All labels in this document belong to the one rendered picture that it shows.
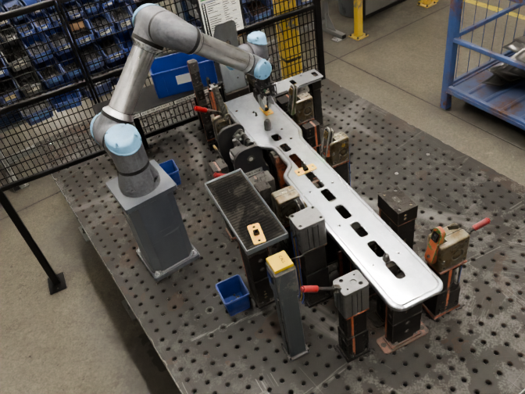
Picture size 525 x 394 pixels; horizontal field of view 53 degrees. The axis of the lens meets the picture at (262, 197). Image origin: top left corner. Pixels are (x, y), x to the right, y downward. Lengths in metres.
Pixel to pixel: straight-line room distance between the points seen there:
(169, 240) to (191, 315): 0.30
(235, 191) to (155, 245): 0.47
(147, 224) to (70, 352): 1.23
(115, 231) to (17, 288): 1.20
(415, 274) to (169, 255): 0.97
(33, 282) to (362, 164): 2.10
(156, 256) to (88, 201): 0.70
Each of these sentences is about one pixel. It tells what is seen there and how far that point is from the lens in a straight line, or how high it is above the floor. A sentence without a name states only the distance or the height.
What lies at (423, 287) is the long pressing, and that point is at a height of 1.00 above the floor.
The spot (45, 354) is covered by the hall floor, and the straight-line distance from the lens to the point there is 3.10.
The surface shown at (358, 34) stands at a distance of 5.19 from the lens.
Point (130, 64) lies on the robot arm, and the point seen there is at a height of 1.48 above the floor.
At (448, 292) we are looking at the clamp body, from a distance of 1.86.
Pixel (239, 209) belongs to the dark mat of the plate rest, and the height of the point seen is 1.16.
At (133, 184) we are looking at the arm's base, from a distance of 1.91.
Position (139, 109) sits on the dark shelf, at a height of 1.03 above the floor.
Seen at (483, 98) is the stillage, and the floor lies 0.16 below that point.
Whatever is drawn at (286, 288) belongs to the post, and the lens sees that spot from 1.53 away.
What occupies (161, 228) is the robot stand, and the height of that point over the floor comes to 0.93.
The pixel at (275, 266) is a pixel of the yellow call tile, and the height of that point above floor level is 1.16.
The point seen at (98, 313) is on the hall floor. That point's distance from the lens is 3.12.
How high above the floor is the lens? 2.28
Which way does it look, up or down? 42 degrees down
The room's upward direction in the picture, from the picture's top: 11 degrees counter-clockwise
